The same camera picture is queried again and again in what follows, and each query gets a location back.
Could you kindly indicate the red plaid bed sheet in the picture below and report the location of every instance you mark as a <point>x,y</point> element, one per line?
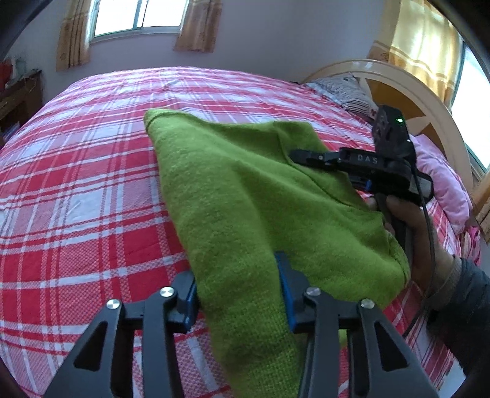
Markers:
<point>84,183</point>

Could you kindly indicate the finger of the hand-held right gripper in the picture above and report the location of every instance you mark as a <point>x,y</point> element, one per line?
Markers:
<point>314,157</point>

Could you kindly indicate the person's right forearm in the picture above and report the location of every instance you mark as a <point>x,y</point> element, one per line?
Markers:
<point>467,313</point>

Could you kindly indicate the yellow curtain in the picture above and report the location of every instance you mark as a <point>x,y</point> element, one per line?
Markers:
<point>425,42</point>

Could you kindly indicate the red bag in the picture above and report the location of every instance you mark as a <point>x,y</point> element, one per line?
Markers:
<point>5,74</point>

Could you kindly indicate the side window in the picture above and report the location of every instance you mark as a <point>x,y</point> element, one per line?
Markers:
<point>472,114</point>

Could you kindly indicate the cream wooden headboard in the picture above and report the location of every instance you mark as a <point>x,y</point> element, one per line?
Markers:
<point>432,111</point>

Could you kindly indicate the person's right hand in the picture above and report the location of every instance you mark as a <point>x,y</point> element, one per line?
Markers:
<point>421,237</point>

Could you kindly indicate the pink pillow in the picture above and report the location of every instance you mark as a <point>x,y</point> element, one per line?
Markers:
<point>444,176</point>

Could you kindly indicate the striped pillow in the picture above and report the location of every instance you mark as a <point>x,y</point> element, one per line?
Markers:
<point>348,95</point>

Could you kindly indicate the beige curtain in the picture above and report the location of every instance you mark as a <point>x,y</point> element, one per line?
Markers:
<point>72,34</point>
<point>197,26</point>

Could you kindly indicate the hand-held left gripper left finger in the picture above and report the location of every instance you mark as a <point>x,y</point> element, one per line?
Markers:
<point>190,306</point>

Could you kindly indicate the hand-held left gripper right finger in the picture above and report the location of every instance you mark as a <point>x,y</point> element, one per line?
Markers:
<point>286,294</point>

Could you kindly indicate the green striped sweater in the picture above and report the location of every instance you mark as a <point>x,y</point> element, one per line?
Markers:
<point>237,199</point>

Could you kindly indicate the wooden desk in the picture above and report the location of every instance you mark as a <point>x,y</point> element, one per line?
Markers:
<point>19,103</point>

